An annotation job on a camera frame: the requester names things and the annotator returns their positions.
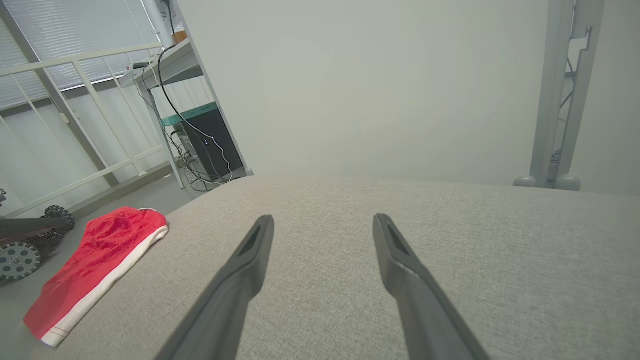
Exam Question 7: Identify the red shorts white side stripes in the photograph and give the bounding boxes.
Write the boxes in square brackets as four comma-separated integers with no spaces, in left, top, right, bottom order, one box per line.
[22,206,170,349]

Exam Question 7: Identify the grey fabric sofa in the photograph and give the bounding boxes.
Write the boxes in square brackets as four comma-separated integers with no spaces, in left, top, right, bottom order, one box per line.
[27,174,640,360]

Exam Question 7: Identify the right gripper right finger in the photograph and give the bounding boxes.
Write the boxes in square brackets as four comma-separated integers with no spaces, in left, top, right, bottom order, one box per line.
[372,213,492,360]

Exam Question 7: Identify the black computer tower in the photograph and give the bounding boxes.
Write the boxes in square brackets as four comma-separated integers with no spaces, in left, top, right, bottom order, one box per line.
[160,102,245,184]

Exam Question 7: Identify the grey metal partition post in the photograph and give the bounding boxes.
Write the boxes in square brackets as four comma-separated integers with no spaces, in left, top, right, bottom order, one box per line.
[529,0,607,190]

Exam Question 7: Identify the white window blinds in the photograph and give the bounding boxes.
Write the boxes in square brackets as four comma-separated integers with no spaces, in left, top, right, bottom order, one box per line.
[0,0,162,112]

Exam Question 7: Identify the grey office desk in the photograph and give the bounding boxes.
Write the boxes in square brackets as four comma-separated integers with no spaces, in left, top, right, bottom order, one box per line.
[119,39,206,191]

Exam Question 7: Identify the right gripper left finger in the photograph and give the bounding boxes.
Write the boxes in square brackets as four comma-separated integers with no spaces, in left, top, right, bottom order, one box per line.
[154,215,276,360]

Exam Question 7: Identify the white metal railing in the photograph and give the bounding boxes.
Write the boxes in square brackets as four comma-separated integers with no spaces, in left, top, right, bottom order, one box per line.
[0,42,173,219]

